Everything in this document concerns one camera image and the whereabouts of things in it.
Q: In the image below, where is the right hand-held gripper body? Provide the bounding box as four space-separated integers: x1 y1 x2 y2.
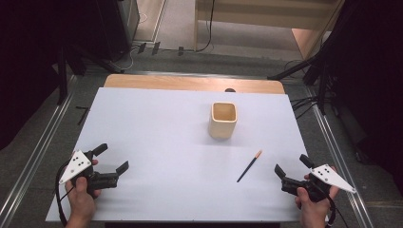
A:
280 163 357 204

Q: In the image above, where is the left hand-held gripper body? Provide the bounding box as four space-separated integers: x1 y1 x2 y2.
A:
59 149 120 199

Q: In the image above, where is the person's right hand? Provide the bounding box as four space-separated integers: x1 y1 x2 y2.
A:
294 165 341 221

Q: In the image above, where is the person's left hand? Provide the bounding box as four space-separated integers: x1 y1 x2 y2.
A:
64 159 102 221

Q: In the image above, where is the dark pencil with orange end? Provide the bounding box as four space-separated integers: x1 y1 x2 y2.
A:
236 149 263 184

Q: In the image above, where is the white table mat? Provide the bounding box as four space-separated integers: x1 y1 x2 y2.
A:
45 86 331 223

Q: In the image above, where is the beige square pen holder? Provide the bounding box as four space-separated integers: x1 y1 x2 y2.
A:
207 101 239 141

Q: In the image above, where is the black metal stand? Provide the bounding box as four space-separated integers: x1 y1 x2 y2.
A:
56 44 70 106

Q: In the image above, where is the black tripod stand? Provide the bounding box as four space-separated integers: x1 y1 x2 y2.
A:
266 44 332 117

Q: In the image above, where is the light wooden furniture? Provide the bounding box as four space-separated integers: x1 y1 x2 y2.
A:
193 0 346 61

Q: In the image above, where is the metal floor rail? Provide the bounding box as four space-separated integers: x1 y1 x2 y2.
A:
0 75 79 228
303 85 375 228

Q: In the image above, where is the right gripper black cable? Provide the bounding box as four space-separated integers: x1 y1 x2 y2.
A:
324 194 350 228

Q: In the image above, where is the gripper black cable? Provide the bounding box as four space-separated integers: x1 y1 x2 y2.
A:
54 161 78 228
324 194 350 228

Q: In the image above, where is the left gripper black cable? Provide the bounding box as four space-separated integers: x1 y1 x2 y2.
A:
54 161 78 228

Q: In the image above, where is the black bracket on floor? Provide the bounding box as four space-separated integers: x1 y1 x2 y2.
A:
75 105 91 126

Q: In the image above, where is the bundle of black cables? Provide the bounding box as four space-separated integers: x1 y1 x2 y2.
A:
289 95 318 121

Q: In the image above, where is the white floor cable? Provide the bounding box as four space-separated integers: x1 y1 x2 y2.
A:
110 11 150 72

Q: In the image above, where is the black floor cable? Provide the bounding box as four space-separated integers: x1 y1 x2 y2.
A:
195 0 217 53

